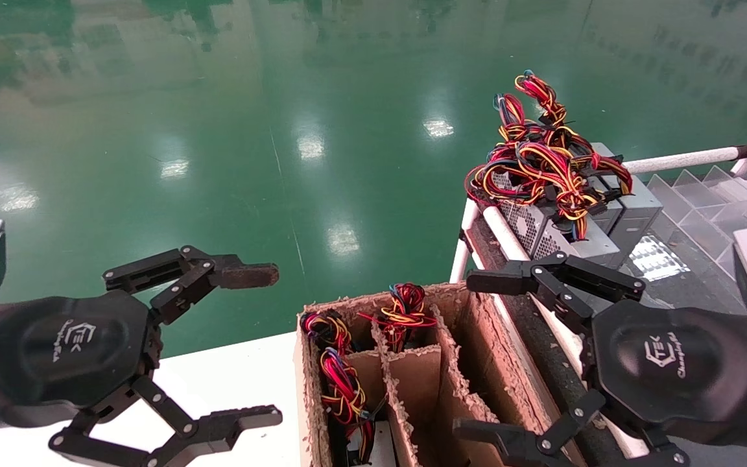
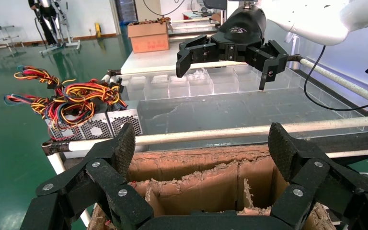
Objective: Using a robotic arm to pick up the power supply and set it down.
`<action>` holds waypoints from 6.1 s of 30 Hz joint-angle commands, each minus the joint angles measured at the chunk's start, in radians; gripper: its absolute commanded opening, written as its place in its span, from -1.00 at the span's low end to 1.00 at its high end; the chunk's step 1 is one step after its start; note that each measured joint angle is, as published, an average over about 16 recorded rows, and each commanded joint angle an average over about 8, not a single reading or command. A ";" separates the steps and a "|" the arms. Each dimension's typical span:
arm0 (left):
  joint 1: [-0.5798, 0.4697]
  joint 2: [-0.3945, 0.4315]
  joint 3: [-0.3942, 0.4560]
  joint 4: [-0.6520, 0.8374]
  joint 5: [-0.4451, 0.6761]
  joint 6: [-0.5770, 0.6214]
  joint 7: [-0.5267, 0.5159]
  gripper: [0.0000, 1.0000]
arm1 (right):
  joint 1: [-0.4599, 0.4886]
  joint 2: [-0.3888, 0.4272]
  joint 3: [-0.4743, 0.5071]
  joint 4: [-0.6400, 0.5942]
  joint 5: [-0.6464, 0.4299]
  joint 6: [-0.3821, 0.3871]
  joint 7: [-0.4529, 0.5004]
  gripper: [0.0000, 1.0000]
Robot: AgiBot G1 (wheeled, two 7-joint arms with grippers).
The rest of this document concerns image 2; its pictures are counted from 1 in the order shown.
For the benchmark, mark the yellow floor sign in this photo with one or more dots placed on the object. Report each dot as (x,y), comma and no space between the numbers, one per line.
(98,30)

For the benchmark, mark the dark blue shelf cabinet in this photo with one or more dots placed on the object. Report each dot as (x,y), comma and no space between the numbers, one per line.
(127,11)

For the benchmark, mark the white metal cart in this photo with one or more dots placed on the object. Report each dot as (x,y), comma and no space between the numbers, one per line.
(3,28)

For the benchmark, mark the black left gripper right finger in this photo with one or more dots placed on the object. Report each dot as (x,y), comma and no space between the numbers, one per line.
(323,190)

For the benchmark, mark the white support stand frame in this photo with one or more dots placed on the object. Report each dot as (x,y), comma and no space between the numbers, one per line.
(73,43)

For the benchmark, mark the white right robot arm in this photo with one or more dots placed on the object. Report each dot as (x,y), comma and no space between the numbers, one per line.
(314,19)

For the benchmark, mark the brown shipping carton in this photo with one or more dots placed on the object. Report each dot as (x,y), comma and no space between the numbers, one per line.
(149,39)

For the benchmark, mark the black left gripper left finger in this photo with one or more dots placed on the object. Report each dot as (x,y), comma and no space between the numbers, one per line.
(85,190)

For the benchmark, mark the clear acrylic divider tray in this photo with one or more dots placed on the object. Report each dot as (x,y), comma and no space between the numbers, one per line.
(200,87)

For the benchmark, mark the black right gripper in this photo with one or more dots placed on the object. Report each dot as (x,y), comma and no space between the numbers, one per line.
(239,35)

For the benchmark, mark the black silver humanoid robot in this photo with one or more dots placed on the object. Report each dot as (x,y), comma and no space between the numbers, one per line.
(47,22)

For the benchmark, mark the brown divided cardboard box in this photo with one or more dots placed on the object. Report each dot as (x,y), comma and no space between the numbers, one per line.
(203,187)

